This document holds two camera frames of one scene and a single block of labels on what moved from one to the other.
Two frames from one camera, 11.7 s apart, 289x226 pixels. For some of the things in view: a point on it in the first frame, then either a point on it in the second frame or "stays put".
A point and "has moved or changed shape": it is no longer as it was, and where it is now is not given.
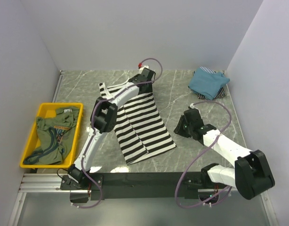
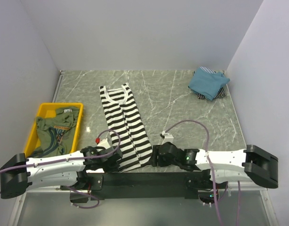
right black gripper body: [183, 128] to [163, 161]
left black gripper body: [149, 88] to [108, 167]
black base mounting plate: [140, 186] stays put
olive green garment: [55, 135] stays put
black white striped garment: [139, 125] has moved or changed shape
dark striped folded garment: [221, 93] stays put
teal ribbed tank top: [207, 83] stays put
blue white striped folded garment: [208, 70] stays put
